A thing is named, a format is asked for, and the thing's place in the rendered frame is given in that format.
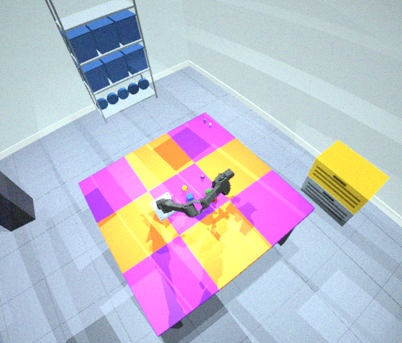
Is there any blue cube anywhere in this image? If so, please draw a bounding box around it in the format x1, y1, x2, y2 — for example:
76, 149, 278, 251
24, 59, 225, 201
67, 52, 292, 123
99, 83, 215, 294
186, 193, 194, 202

